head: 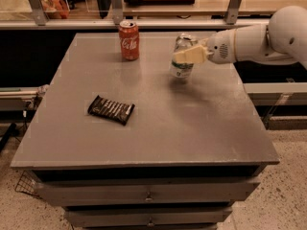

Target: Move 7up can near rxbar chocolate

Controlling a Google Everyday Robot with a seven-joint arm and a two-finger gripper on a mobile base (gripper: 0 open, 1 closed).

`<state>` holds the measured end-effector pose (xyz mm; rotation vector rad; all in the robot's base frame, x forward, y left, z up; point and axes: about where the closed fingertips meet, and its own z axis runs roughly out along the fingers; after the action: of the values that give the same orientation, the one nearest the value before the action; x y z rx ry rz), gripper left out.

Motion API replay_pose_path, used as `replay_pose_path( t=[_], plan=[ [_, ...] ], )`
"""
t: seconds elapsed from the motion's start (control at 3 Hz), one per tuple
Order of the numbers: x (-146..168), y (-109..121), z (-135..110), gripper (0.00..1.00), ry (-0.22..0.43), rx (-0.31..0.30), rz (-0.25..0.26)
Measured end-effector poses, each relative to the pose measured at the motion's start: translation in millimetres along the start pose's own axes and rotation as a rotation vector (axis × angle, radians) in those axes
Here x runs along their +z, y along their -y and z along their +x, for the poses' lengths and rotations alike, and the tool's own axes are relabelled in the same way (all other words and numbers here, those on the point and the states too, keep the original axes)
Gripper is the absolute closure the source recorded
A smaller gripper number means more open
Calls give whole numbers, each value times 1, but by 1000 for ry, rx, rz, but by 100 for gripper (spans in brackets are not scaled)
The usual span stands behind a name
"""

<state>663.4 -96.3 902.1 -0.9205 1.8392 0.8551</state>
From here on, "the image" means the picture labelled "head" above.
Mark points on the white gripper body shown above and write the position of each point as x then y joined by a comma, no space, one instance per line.
220,48

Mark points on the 7up can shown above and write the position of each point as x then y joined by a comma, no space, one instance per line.
181,67

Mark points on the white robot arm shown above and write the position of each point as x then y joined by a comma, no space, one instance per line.
282,41

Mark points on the red coca-cola can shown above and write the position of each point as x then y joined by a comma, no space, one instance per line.
129,39

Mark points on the black rxbar chocolate bar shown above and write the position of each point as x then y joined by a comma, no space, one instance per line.
111,110

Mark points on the grey drawer cabinet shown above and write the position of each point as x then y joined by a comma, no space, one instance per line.
205,126

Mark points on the orange plastic bag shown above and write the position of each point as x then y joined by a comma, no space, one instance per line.
58,6

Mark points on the upper grey drawer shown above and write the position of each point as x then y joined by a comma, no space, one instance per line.
146,191

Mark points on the grey drawer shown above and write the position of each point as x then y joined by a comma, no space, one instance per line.
146,191
148,217

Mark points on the lower grey drawer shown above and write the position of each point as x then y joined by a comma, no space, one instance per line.
148,217

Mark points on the metal rail frame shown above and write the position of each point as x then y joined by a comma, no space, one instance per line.
107,14

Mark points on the wire mesh basket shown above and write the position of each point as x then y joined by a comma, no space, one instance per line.
26,185

